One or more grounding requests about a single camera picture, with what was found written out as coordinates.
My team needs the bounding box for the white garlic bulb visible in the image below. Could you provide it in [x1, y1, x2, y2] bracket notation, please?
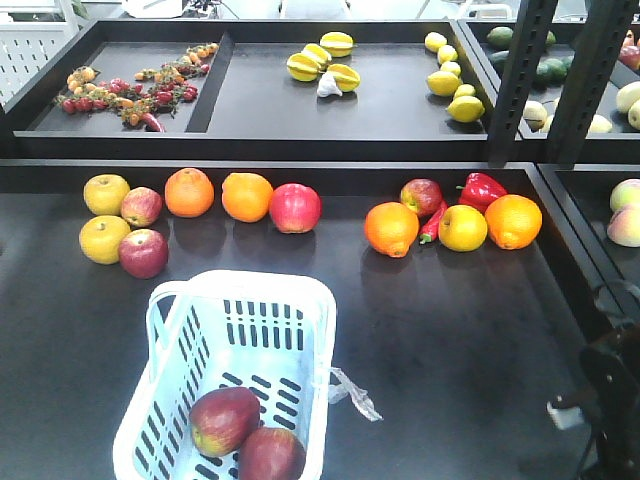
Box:
[316, 72, 343, 98]

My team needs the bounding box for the red bell pepper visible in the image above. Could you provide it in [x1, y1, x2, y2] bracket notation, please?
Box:
[457, 172, 508, 214]

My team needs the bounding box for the small pink red apple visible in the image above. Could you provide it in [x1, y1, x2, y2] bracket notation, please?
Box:
[120, 186, 163, 228]

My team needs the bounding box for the clear plastic bag strip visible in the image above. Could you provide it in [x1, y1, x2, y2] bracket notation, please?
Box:
[328, 367, 384, 422]

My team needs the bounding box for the small dark red apple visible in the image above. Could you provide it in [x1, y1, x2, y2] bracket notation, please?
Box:
[118, 229, 169, 279]

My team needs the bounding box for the front pale peach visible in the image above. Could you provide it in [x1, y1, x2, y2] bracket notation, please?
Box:
[606, 203, 640, 248]

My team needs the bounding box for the red chili pepper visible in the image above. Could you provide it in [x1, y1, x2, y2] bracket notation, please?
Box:
[418, 200, 448, 244]

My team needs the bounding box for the yellow starfruit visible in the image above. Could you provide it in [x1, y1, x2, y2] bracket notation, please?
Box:
[286, 52, 322, 82]

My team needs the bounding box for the cherry tomato vine bunch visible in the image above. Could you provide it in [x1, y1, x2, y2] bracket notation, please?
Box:
[52, 42, 219, 133]

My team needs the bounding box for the black perforated upright post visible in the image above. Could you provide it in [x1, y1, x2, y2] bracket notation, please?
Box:
[486, 0, 557, 168]

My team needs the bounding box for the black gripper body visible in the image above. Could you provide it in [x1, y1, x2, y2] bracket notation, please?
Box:
[546, 324, 639, 479]

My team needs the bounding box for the orange in back row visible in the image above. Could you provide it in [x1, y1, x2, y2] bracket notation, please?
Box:
[164, 167, 215, 218]

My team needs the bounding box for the orange with green stem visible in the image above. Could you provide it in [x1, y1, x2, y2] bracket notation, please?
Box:
[364, 202, 420, 258]

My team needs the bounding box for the black wooden produce display stand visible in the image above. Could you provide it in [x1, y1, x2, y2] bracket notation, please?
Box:
[1, 20, 608, 479]

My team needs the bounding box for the red yellow apple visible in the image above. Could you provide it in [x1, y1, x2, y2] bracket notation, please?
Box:
[400, 178, 443, 218]

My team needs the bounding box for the pale peach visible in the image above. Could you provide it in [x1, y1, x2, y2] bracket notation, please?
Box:
[609, 178, 640, 212]
[606, 203, 640, 248]

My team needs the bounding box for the large red apple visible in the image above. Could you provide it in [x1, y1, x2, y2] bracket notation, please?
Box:
[269, 183, 322, 234]

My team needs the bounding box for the large yellow lemon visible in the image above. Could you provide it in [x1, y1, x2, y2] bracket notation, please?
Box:
[426, 70, 462, 97]

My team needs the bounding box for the light blue plastic basket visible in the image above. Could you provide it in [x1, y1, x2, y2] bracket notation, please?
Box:
[112, 270, 336, 479]

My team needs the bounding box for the rear pale peach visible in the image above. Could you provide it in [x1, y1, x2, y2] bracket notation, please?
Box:
[609, 178, 640, 212]

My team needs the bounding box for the yellow apple front left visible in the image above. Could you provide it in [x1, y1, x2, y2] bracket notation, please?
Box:
[79, 215, 131, 265]

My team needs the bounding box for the yellow apple back left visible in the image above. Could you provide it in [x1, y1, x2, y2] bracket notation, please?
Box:
[83, 174, 130, 216]

